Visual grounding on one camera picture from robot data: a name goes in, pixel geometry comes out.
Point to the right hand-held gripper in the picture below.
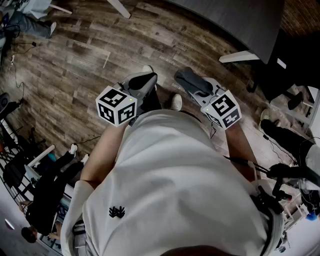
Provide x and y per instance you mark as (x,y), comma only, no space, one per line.
(222,110)

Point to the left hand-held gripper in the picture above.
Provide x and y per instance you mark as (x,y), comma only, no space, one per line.
(116,107)

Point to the person's left forearm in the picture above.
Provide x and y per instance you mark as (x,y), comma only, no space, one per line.
(105,155)

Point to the person's right forearm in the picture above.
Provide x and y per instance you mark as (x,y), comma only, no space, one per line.
(240,145)

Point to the person's black trousers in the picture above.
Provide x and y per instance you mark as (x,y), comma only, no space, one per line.
(155,103)

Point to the person's right white shoe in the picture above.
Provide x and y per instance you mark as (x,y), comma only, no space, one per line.
(177,101)

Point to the white table leg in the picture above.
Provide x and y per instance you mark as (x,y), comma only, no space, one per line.
(120,8)
(237,57)

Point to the black office chair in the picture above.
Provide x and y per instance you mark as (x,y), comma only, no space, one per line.
(287,62)

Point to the person's white shirt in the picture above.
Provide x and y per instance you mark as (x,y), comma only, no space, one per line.
(175,180)

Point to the dark grey table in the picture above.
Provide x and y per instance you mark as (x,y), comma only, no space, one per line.
(237,20)

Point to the black power adapter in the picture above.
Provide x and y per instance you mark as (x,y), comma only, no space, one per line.
(34,44)

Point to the table with light blue cloth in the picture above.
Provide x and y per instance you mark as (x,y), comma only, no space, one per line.
(37,8)

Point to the white power strip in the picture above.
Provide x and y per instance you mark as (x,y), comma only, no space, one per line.
(13,60)

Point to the black bag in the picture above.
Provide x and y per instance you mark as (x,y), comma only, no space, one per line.
(13,175)

